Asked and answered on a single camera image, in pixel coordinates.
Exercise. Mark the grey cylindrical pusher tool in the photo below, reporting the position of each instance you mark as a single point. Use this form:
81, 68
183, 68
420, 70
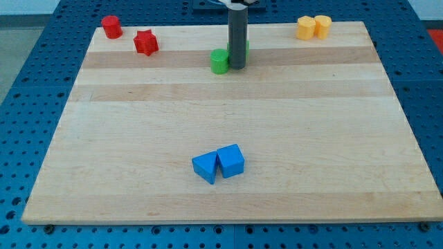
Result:
237, 34

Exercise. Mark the green star block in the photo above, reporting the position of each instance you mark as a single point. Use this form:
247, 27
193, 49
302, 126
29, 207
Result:
247, 50

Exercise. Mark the red star block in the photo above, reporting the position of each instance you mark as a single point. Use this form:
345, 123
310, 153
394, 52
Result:
146, 42

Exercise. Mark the green cylinder block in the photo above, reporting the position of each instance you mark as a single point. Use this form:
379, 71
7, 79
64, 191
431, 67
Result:
219, 61

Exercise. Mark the yellow hexagon block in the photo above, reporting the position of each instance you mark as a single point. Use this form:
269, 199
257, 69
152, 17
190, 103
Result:
305, 28

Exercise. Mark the yellow heart block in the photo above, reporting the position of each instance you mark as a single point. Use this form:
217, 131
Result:
323, 24

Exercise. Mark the red cylinder block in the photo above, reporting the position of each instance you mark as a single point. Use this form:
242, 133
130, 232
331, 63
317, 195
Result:
111, 26

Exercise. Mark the wooden board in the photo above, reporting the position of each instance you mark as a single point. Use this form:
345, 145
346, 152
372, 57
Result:
322, 133

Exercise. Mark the blue cube block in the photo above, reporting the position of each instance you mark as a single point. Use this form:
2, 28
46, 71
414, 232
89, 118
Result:
231, 160

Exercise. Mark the blue triangle block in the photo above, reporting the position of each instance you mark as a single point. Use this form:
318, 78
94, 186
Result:
205, 166

